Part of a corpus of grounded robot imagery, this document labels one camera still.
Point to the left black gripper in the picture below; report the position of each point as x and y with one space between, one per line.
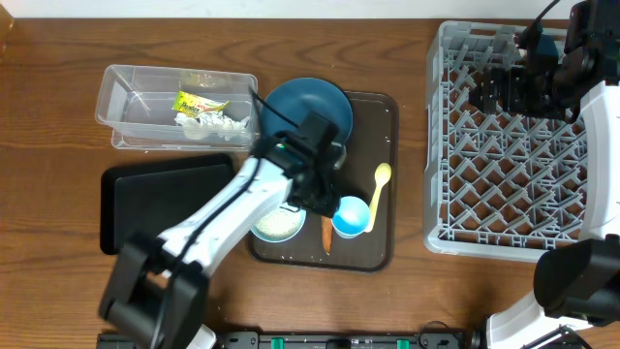
320 197

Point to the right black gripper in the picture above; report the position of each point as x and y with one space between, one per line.
512 80

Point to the dark blue plate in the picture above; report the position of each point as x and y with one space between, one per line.
297 98

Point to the light blue bowl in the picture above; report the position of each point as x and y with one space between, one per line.
279 225

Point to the small blue cup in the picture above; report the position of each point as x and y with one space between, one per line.
351 218

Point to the pale yellow plastic spoon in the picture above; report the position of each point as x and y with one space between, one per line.
382 176

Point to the white tissue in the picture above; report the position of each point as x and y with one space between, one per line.
209 124

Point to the yellow-green snack wrapper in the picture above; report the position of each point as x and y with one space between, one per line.
193 105

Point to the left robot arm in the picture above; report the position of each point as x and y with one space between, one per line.
157 291

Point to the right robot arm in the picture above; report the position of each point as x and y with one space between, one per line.
576 287

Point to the grey dishwasher rack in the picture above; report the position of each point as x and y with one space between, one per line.
497 185

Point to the clear plastic waste bin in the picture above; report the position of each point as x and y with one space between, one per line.
136 102

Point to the orange carrot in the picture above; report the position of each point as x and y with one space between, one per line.
327 233

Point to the dark brown serving tray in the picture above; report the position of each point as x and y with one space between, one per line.
372 142

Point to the black plastic bin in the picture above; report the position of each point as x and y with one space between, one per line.
148 198

